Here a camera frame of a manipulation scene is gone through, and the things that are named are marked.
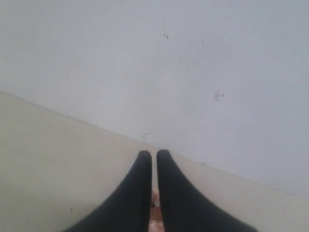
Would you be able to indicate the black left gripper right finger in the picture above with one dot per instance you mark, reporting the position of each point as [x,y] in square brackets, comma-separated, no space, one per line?
[184,208]

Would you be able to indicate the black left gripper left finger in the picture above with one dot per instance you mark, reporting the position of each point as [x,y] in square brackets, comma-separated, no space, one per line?
[127,209]

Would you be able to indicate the tan teddy bear striped sweater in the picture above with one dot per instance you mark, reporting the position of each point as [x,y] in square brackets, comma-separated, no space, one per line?
[156,222]

